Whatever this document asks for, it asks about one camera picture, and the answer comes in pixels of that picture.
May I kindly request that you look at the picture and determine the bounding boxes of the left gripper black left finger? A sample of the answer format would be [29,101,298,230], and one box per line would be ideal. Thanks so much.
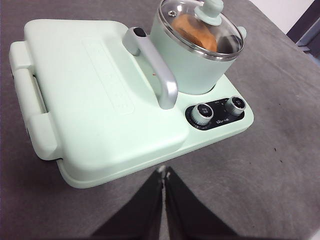
[91,167,165,237]

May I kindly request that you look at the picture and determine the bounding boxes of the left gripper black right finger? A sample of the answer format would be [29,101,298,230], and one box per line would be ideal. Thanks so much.
[162,166,238,237]

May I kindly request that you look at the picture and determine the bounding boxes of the glass lid with green knob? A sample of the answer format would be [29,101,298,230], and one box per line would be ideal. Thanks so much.
[157,0,245,59]

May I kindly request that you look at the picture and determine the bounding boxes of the mint green breakfast machine base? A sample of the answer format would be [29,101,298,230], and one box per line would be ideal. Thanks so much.
[8,41,255,190]

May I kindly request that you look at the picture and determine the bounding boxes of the silver control knob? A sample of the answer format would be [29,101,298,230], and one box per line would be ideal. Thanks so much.
[226,96,246,116]
[191,102,214,126]

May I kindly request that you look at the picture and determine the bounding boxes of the mint green pot with handle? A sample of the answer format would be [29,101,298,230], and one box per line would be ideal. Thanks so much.
[149,11,247,95]

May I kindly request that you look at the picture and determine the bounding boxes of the dark metal frame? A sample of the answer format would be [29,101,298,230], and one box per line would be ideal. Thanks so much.
[286,0,320,52]

